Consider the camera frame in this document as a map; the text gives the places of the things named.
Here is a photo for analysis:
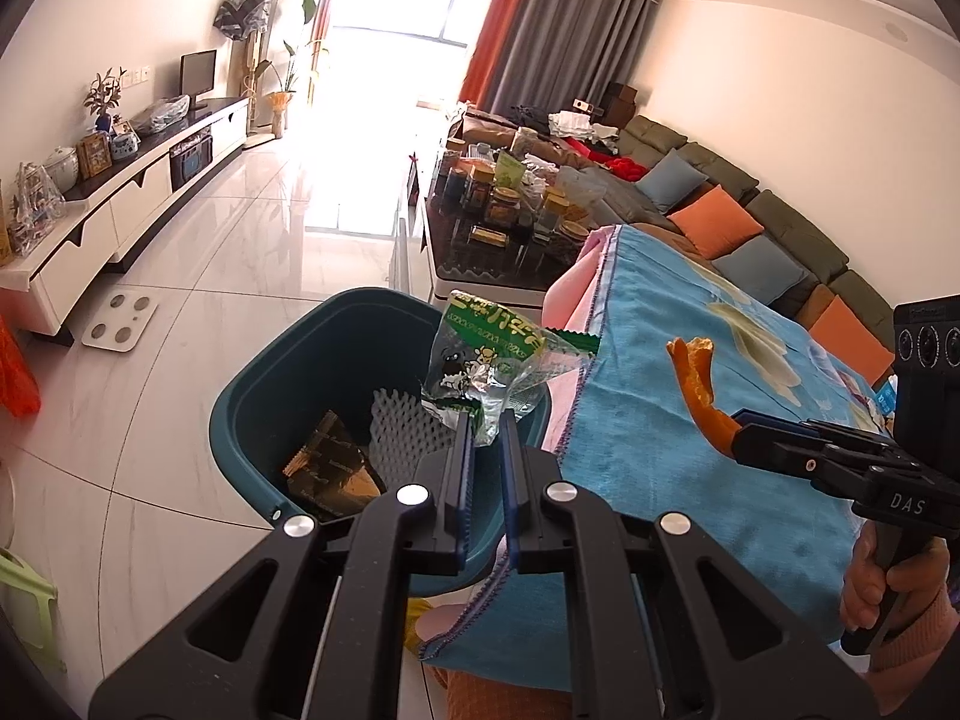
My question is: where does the blue cushion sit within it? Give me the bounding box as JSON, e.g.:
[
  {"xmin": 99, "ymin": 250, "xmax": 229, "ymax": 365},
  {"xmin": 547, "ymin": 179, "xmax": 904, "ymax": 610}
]
[
  {"xmin": 635, "ymin": 149, "xmax": 710, "ymax": 213},
  {"xmin": 710, "ymin": 235, "xmax": 812, "ymax": 308}
]

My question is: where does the standing fan with printed cover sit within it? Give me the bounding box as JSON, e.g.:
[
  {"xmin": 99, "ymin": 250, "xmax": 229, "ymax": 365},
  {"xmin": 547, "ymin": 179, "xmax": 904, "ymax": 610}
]
[{"xmin": 213, "ymin": 0, "xmax": 273, "ymax": 129}]

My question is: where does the large window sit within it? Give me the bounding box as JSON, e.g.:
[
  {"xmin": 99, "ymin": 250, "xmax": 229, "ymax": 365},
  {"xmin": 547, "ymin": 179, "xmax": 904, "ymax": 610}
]
[{"xmin": 329, "ymin": 0, "xmax": 500, "ymax": 54}]

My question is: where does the green and brown sofa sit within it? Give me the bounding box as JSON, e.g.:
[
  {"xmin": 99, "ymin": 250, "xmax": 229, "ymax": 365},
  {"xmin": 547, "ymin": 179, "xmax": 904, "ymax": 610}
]
[{"xmin": 449, "ymin": 108, "xmax": 898, "ymax": 385}]

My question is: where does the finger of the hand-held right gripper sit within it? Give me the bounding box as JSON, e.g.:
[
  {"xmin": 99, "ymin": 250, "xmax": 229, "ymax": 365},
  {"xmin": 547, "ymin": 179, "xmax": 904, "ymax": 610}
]
[
  {"xmin": 729, "ymin": 424, "xmax": 875, "ymax": 500},
  {"xmin": 731, "ymin": 409, "xmax": 901, "ymax": 463}
]

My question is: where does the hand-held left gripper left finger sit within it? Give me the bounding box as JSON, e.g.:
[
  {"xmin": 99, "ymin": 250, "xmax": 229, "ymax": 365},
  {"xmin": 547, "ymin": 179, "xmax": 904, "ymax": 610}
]
[{"xmin": 88, "ymin": 409, "xmax": 477, "ymax": 720}]

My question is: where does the white lidded jar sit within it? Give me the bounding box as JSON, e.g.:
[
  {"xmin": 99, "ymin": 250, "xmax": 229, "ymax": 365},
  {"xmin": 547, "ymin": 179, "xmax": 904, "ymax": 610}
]
[{"xmin": 43, "ymin": 145, "xmax": 80, "ymax": 193}]

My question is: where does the pile of white clothes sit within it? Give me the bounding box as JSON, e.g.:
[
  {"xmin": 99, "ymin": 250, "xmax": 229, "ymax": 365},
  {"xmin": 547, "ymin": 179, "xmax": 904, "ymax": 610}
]
[{"xmin": 547, "ymin": 110, "xmax": 602, "ymax": 138}]

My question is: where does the white bathroom scale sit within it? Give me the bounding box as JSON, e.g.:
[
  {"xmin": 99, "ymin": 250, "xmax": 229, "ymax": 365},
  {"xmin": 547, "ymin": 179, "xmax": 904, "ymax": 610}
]
[{"xmin": 80, "ymin": 290, "xmax": 161, "ymax": 353}]

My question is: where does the orange peel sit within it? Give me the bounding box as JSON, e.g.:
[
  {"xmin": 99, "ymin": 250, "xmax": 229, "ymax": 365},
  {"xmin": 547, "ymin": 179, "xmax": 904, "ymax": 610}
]
[{"xmin": 665, "ymin": 337, "xmax": 744, "ymax": 459}]

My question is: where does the tall leafy plant in vase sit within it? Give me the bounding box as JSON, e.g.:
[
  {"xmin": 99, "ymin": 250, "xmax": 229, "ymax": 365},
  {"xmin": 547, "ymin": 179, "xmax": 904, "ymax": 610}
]
[{"xmin": 250, "ymin": 0, "xmax": 332, "ymax": 138}]

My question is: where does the shiny gold snack packet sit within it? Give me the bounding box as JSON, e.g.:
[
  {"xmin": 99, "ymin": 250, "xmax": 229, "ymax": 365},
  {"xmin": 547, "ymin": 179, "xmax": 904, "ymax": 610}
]
[{"xmin": 280, "ymin": 408, "xmax": 384, "ymax": 519}]

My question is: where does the wooden picture frame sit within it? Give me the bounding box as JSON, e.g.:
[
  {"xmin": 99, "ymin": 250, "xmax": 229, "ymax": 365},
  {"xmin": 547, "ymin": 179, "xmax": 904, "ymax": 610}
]
[{"xmin": 76, "ymin": 133, "xmax": 114, "ymax": 180}]

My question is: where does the white and black tv cabinet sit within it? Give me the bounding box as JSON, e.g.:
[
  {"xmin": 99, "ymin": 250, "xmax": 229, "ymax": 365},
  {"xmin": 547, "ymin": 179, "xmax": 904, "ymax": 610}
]
[{"xmin": 0, "ymin": 95, "xmax": 251, "ymax": 350}]

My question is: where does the green canister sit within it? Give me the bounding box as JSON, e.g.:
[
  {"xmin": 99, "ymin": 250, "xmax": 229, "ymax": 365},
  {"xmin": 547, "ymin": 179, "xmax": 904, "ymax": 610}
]
[{"xmin": 490, "ymin": 151, "xmax": 527, "ymax": 189}]

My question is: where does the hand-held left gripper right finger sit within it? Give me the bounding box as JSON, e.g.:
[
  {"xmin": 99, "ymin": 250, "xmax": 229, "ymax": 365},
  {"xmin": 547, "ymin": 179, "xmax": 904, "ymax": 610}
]
[{"xmin": 499, "ymin": 409, "xmax": 880, "ymax": 720}]

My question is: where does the green plastic stool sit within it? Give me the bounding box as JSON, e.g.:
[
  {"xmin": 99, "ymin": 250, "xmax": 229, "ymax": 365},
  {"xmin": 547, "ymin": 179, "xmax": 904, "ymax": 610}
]
[{"xmin": 0, "ymin": 547, "xmax": 65, "ymax": 677}]

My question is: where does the pink blanket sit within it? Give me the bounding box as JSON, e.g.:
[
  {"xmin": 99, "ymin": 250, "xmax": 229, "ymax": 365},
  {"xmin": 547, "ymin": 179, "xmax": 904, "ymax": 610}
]
[{"xmin": 539, "ymin": 224, "xmax": 624, "ymax": 459}]

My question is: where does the plastic wrapped bundle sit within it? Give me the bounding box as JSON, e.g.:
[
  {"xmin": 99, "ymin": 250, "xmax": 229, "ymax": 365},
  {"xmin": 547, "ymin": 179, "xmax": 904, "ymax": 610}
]
[{"xmin": 130, "ymin": 93, "xmax": 193, "ymax": 129}]

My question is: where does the white foam fruit net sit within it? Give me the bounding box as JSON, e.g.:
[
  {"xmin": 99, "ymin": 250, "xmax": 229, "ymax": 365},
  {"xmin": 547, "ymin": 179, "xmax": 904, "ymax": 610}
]
[{"xmin": 368, "ymin": 385, "xmax": 463, "ymax": 493}]

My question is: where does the dark coffee table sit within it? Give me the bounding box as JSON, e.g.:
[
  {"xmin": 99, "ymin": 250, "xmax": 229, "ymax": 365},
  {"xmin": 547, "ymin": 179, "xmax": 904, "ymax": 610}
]
[{"xmin": 389, "ymin": 194, "xmax": 602, "ymax": 309}]

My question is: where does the group of glass jars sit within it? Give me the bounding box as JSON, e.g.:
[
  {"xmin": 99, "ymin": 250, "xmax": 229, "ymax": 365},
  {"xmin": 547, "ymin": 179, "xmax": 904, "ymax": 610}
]
[{"xmin": 430, "ymin": 142, "xmax": 594, "ymax": 249}]

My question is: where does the teal plastic bin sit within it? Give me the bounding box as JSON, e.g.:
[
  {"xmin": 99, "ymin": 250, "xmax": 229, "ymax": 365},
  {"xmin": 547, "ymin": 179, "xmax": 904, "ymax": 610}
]
[{"xmin": 208, "ymin": 286, "xmax": 557, "ymax": 598}]

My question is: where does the white standing air conditioner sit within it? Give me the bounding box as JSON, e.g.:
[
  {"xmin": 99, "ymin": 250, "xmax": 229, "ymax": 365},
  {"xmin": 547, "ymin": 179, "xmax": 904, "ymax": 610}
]
[{"xmin": 258, "ymin": 0, "xmax": 332, "ymax": 129}]

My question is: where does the ornament in clear bag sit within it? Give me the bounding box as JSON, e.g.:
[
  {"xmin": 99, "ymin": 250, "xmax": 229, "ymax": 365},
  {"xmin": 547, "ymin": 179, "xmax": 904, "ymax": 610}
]
[{"xmin": 7, "ymin": 160, "xmax": 68, "ymax": 257}]

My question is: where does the person's right hand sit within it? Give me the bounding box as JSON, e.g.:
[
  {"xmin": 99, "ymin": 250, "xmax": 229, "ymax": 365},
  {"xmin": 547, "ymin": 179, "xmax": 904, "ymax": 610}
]
[{"xmin": 840, "ymin": 521, "xmax": 953, "ymax": 635}]

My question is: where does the brown paper bag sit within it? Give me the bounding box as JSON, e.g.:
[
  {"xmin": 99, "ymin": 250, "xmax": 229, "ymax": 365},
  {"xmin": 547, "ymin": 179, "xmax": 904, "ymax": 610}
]
[{"xmin": 554, "ymin": 164, "xmax": 609, "ymax": 219}]

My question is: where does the blue floral tablecloth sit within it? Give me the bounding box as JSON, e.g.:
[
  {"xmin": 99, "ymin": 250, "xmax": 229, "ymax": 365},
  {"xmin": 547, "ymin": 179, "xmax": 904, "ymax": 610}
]
[{"xmin": 420, "ymin": 224, "xmax": 901, "ymax": 692}]

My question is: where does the stack of brown boxes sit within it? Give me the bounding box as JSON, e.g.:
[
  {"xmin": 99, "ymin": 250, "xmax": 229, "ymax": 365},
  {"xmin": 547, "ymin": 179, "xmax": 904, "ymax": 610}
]
[{"xmin": 603, "ymin": 82, "xmax": 639, "ymax": 125}]

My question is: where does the plant in blue vase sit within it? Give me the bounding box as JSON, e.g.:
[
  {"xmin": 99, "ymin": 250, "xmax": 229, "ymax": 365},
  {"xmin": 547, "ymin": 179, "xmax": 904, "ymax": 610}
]
[{"xmin": 82, "ymin": 67, "xmax": 128, "ymax": 138}]

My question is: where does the clear green-edged snack wrapper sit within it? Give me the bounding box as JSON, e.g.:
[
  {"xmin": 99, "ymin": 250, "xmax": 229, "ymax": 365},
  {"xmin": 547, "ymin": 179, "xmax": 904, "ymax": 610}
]
[{"xmin": 419, "ymin": 289, "xmax": 602, "ymax": 448}]

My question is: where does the red cloth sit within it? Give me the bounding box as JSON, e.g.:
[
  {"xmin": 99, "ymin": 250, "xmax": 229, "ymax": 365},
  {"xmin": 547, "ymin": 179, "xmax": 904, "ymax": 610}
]
[{"xmin": 562, "ymin": 136, "xmax": 647, "ymax": 182}]

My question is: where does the black monitor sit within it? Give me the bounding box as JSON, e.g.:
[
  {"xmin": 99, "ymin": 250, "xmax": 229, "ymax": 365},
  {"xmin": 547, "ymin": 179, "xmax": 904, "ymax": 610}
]
[{"xmin": 179, "ymin": 48, "xmax": 219, "ymax": 113}]

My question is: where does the orange knit cloth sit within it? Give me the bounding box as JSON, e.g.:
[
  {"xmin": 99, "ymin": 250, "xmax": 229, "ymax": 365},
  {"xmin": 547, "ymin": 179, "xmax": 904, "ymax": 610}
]
[{"xmin": 445, "ymin": 670, "xmax": 575, "ymax": 720}]

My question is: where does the person's right forearm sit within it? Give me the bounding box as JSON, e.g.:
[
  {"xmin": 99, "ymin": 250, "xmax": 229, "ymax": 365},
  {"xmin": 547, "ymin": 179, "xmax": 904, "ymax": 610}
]
[{"xmin": 866, "ymin": 583, "xmax": 960, "ymax": 700}]

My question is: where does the orange plastic bag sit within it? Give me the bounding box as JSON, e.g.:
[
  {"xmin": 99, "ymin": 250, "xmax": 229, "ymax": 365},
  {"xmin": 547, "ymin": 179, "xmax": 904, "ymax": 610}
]
[{"xmin": 0, "ymin": 314, "xmax": 43, "ymax": 418}]

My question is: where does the orange cushion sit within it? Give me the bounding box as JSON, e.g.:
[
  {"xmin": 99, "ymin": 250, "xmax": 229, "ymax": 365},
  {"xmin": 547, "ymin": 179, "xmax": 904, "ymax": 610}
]
[
  {"xmin": 667, "ymin": 185, "xmax": 765, "ymax": 260},
  {"xmin": 808, "ymin": 295, "xmax": 898, "ymax": 384}
]

